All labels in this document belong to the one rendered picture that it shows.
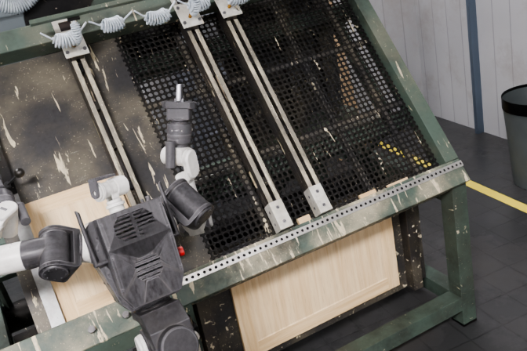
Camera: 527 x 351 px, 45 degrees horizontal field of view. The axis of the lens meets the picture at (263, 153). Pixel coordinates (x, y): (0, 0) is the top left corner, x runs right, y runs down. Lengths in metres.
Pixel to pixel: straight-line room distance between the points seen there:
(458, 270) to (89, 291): 1.80
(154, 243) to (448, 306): 1.88
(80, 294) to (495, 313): 2.15
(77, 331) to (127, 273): 0.61
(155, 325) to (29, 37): 1.40
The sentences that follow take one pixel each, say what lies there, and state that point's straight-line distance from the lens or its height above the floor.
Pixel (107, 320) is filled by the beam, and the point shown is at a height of 0.87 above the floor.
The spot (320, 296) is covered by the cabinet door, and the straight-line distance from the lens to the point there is 3.17.
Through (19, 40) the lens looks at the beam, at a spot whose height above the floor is 1.85.
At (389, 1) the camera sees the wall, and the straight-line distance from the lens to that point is 6.30.
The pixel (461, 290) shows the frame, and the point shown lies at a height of 0.22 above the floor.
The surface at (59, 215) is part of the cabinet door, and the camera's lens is 2.62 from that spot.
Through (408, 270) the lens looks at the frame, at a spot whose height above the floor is 0.31.
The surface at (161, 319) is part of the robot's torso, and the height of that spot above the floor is 1.08.
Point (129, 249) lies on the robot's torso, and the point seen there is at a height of 1.31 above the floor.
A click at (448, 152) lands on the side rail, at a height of 0.94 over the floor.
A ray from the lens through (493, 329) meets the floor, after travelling 3.55.
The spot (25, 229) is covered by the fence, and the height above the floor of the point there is 1.21.
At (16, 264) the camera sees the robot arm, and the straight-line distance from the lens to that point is 2.07.
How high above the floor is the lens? 2.14
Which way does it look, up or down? 20 degrees down
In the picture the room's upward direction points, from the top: 11 degrees counter-clockwise
